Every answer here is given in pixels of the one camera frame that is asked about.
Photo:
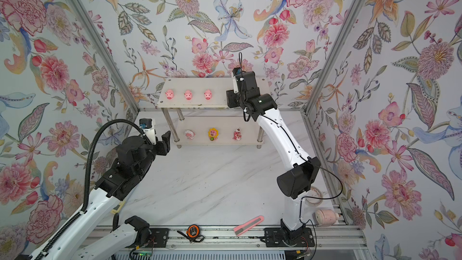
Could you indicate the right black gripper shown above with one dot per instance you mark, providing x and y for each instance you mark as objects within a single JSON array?
[{"x": 233, "y": 97}]

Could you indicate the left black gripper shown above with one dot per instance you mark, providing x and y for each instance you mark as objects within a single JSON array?
[{"x": 163, "y": 144}]

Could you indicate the pink round pig toy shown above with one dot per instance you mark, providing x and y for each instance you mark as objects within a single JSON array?
[{"x": 189, "y": 134}]

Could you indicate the small red pink figurine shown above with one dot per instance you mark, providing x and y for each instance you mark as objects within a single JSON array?
[{"x": 237, "y": 136}]

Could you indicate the pink piglet toy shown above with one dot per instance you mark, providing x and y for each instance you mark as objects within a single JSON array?
[
  {"x": 169, "y": 94},
  {"x": 188, "y": 95},
  {"x": 208, "y": 94}
]

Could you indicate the yellow-haired princess toy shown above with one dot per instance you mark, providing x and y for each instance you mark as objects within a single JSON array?
[{"x": 213, "y": 134}]

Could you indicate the white two-tier shelf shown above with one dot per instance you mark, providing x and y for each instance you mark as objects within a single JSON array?
[{"x": 200, "y": 115}]

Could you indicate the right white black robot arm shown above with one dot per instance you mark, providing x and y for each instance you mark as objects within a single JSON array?
[{"x": 300, "y": 169}]

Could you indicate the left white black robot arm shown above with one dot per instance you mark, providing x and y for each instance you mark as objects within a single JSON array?
[{"x": 66, "y": 243}]

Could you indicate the black orange tape measure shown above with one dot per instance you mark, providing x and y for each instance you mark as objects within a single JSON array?
[{"x": 192, "y": 234}]

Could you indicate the pink striped flat tool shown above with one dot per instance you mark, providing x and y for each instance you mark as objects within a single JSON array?
[{"x": 241, "y": 229}]

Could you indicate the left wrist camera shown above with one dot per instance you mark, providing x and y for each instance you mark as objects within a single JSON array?
[{"x": 148, "y": 127}]

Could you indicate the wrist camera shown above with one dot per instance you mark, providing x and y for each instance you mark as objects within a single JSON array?
[
  {"x": 237, "y": 79},
  {"x": 148, "y": 127}
]

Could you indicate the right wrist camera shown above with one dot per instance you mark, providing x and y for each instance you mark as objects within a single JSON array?
[{"x": 237, "y": 79}]

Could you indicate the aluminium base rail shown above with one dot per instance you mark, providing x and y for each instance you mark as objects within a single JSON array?
[{"x": 336, "y": 237}]

